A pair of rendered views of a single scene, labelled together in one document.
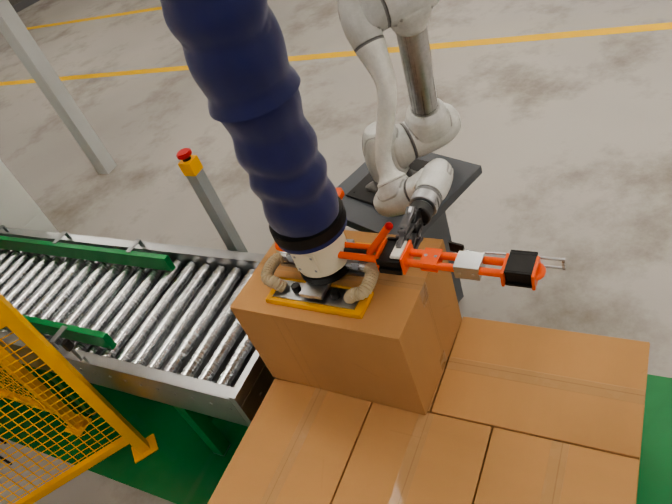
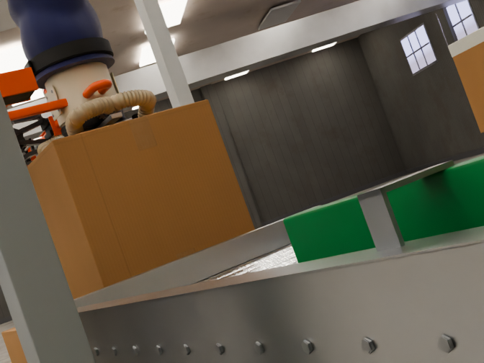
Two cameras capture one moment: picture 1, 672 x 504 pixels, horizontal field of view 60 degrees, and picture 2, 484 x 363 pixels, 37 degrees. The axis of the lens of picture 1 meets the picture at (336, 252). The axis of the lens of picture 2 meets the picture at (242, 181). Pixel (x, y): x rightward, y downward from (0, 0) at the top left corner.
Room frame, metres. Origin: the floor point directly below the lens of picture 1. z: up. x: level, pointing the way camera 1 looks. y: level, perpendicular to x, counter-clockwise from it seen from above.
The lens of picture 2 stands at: (3.08, 1.00, 0.67)
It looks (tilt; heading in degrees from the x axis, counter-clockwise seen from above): 2 degrees up; 200
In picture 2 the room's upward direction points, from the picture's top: 20 degrees counter-clockwise
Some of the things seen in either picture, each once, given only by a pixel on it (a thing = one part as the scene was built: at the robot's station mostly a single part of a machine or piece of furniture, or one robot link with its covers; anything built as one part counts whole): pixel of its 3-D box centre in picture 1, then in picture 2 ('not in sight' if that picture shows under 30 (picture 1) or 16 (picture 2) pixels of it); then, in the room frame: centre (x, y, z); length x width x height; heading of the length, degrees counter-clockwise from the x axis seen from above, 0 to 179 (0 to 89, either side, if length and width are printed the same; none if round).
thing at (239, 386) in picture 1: (278, 325); (202, 264); (1.62, 0.32, 0.58); 0.70 x 0.03 x 0.06; 141
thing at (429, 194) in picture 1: (424, 202); not in sight; (1.39, -0.31, 1.07); 0.09 x 0.06 x 0.09; 51
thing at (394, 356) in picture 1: (351, 313); (122, 220); (1.38, 0.03, 0.74); 0.60 x 0.40 x 0.40; 50
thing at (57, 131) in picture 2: (394, 255); (61, 126); (1.21, -0.15, 1.07); 0.10 x 0.08 x 0.06; 140
